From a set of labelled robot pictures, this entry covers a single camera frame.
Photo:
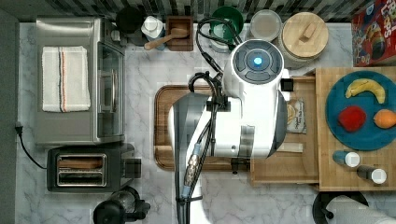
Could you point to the wooden drawer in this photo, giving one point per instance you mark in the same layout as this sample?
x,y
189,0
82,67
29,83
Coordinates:
x,y
298,161

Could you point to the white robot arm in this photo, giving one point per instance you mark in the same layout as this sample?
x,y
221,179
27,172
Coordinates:
x,y
241,113

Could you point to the snack packet in drawer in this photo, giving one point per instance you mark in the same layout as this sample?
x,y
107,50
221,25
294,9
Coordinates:
x,y
296,117

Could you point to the brown wooden tray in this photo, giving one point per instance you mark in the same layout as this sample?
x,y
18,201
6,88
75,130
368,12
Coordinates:
x,y
163,152

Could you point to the wooden spoon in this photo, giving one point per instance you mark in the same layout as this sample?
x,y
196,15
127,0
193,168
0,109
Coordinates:
x,y
174,34

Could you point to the green bowl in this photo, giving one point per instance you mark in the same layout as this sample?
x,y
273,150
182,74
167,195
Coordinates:
x,y
222,31

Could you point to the brown wooden utensil box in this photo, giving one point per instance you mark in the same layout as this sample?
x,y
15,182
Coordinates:
x,y
180,42

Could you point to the stainless toaster oven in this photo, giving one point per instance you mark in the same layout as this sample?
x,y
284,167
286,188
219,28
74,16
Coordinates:
x,y
104,121

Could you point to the white bottle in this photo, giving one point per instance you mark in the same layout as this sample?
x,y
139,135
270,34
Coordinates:
x,y
152,28

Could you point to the clear lidded container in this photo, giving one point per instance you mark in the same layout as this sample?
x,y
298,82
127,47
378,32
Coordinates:
x,y
265,25

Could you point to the black round pot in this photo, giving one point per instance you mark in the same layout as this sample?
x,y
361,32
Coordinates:
x,y
129,19

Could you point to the round wooden lid container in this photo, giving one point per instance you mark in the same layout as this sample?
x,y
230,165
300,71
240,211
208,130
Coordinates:
x,y
302,39

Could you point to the white striped towel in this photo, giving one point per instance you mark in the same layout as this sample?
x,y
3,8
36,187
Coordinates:
x,y
65,79

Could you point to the black two-slot toaster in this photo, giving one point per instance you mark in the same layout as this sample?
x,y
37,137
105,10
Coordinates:
x,y
92,169

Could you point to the paper towel holder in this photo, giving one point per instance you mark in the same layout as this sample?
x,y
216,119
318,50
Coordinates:
x,y
346,207

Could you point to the blue shaker white cap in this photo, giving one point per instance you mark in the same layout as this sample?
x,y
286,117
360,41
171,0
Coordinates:
x,y
348,158

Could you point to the yellow banana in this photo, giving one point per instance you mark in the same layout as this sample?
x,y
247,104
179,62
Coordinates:
x,y
366,84

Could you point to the blue round plate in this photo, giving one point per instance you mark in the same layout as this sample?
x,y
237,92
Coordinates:
x,y
368,137

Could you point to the orange fruit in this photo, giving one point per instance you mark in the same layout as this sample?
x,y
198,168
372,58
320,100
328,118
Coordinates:
x,y
385,119

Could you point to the black shaker white cap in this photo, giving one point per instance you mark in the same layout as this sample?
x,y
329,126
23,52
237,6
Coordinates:
x,y
377,175

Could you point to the red cereal box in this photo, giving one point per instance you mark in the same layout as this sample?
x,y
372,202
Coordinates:
x,y
374,34

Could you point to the dark metal drawer handle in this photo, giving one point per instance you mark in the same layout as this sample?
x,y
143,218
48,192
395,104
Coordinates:
x,y
239,164

